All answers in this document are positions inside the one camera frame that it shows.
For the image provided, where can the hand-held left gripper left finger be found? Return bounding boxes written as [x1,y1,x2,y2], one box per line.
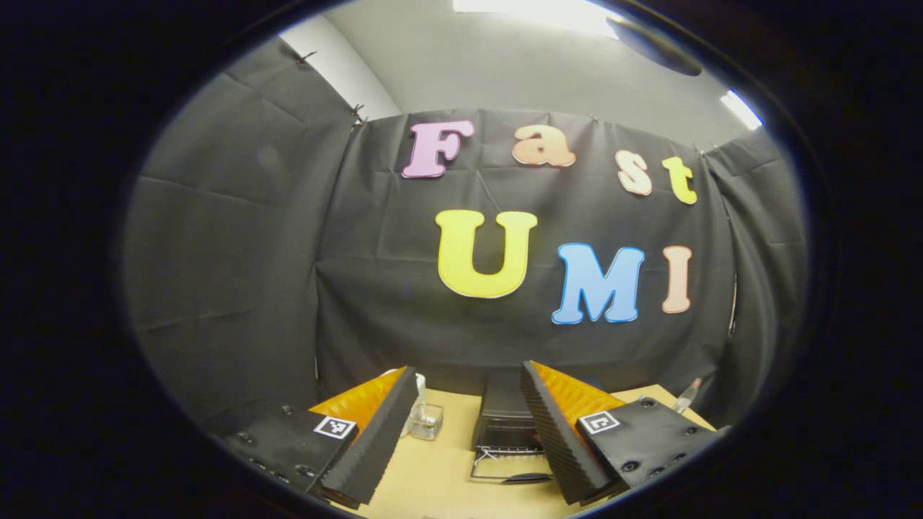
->
[222,365,420,506]

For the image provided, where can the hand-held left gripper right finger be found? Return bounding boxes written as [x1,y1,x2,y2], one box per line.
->
[519,360,723,506]

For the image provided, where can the black electric oven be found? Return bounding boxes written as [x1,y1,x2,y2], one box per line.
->
[470,369,557,484]

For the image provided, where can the clear glass container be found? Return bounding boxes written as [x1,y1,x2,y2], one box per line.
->
[407,404,445,441]

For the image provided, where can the white toaster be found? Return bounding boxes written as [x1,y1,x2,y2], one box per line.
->
[382,368,428,437]

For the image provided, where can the clear plastic bottle red label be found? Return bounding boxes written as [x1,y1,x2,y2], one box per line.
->
[674,377,703,416]

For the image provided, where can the black backdrop cloth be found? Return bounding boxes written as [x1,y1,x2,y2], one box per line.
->
[123,36,808,433]

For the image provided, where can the small ceiling light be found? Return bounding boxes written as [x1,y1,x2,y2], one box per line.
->
[720,89,764,131]

